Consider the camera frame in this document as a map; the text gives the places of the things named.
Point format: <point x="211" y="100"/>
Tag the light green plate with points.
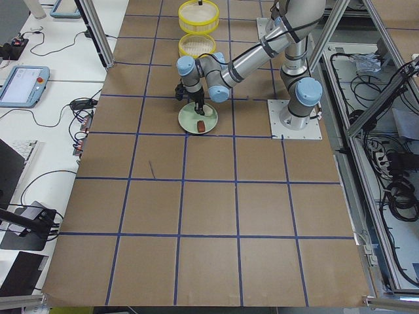
<point x="188" y="119"/>

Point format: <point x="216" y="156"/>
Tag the white keyboard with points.
<point x="27" y="149"/>

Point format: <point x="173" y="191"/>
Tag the blue teach pendant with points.
<point x="24" y="86"/>
<point x="65" y="9"/>

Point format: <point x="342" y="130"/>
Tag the black power adapter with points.
<point x="83" y="104"/>

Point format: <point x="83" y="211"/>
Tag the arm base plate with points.
<point x="284" y="125"/>

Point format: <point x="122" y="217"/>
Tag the black laptop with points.
<point x="12" y="165"/>

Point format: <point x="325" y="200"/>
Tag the aluminium frame post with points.
<point x="95" y="29"/>

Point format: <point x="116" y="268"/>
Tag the black camera stand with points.
<point x="35" y="218"/>

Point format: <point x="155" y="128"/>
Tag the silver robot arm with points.
<point x="287" y="31"/>

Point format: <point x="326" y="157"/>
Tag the white bun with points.
<point x="208" y="111"/>

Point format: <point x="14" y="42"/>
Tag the brown bun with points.
<point x="201" y="127"/>

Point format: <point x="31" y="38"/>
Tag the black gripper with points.
<point x="198" y="97"/>

